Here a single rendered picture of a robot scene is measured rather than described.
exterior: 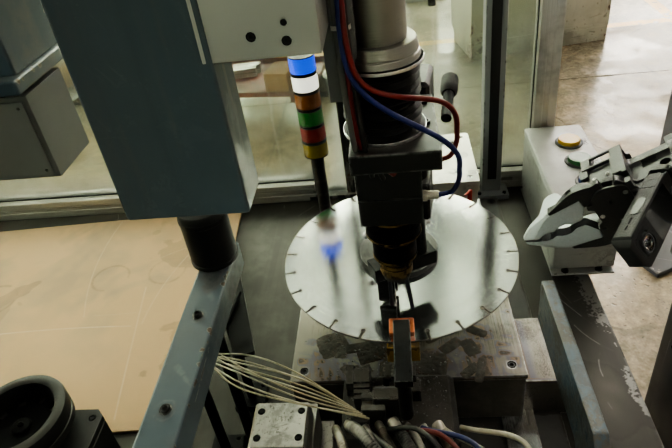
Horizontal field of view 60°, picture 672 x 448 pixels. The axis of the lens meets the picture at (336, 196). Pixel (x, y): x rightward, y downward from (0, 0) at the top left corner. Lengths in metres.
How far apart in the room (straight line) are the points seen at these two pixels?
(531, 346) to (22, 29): 0.73
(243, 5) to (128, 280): 0.90
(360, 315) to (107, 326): 0.56
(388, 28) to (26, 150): 0.35
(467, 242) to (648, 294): 1.44
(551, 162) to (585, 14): 3.08
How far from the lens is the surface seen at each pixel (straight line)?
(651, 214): 0.73
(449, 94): 0.67
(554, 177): 1.11
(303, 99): 1.00
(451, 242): 0.86
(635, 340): 2.09
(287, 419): 0.76
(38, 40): 0.62
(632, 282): 2.28
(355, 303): 0.78
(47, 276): 1.36
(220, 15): 0.42
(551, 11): 1.18
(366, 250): 0.84
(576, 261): 1.11
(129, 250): 1.33
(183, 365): 0.63
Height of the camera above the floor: 1.49
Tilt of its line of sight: 34 degrees down
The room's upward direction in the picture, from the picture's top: 8 degrees counter-clockwise
